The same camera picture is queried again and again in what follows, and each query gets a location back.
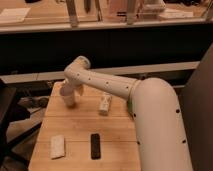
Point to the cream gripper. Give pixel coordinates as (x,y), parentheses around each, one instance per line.
(70,86)

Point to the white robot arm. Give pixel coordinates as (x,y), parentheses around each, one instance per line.
(160,131)

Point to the white plastic bottle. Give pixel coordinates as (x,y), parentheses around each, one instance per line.
(105,103)

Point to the black remote bar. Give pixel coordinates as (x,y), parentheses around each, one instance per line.
(95,146)

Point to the dark chair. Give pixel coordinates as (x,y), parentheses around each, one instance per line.
(11,111)

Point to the green bowl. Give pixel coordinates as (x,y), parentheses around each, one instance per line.
(129,107)

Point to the white paper sheet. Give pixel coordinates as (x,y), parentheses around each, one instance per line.
(13,15)

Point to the grey metal post left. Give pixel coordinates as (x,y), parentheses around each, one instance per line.
(72,13)

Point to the grey metal post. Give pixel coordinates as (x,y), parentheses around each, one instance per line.
(72,13)
(130,12)

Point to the grey metal post right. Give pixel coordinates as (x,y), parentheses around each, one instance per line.
(130,12)

